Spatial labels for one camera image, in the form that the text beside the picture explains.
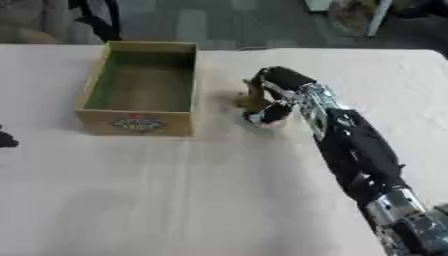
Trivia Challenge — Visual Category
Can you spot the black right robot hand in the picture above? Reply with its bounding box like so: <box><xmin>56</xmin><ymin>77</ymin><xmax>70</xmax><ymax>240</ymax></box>
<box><xmin>241</xmin><ymin>65</ymin><xmax>321</xmax><ymax>130</ymax></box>

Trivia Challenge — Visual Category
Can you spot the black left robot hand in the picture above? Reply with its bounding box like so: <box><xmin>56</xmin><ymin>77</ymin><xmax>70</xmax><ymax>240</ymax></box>
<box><xmin>0</xmin><ymin>124</ymin><xmax>21</xmax><ymax>149</ymax></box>

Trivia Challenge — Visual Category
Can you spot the brown olive toy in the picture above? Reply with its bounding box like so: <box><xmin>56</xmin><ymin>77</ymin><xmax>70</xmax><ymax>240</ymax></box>
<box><xmin>234</xmin><ymin>78</ymin><xmax>272</xmax><ymax>114</ymax></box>

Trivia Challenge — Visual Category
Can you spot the tan cardboard box green inside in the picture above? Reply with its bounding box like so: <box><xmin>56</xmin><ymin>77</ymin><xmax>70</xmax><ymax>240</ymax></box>
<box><xmin>73</xmin><ymin>40</ymin><xmax>200</xmax><ymax>138</ymax></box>

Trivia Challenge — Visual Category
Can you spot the brown bag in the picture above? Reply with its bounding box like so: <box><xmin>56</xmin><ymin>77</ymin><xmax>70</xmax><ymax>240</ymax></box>
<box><xmin>325</xmin><ymin>0</ymin><xmax>377</xmax><ymax>34</ymax></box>

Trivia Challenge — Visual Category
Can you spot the beige chair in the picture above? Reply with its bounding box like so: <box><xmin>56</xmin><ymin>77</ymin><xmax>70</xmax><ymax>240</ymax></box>
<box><xmin>0</xmin><ymin>0</ymin><xmax>107</xmax><ymax>45</ymax></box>

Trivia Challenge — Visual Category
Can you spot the white post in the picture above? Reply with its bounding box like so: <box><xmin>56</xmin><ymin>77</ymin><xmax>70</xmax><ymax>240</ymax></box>
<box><xmin>365</xmin><ymin>0</ymin><xmax>394</xmax><ymax>38</ymax></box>

